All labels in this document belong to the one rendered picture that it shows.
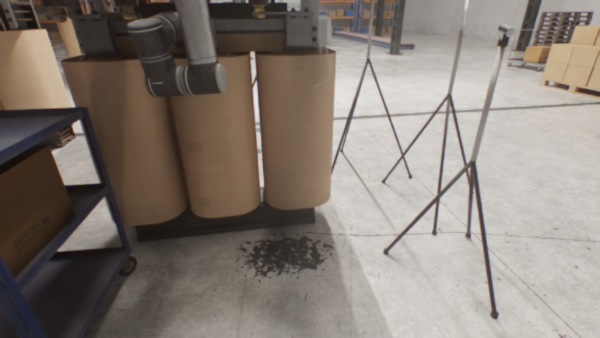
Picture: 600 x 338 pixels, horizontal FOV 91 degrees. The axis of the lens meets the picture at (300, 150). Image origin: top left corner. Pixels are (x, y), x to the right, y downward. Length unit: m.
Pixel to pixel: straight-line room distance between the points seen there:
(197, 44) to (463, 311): 1.60
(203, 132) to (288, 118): 0.43
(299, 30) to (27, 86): 2.86
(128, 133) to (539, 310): 2.10
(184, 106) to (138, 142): 0.29
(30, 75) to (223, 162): 2.53
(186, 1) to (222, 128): 0.66
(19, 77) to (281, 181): 2.77
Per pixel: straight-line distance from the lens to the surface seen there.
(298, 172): 1.67
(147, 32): 1.14
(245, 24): 1.54
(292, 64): 1.48
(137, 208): 1.84
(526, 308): 1.89
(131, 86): 1.58
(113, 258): 1.88
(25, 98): 3.80
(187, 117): 1.56
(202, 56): 1.11
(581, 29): 7.49
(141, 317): 1.72
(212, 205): 1.76
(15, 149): 1.23
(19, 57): 3.75
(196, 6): 1.11
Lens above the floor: 1.25
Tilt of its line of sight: 24 degrees down
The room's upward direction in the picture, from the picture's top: 1 degrees counter-clockwise
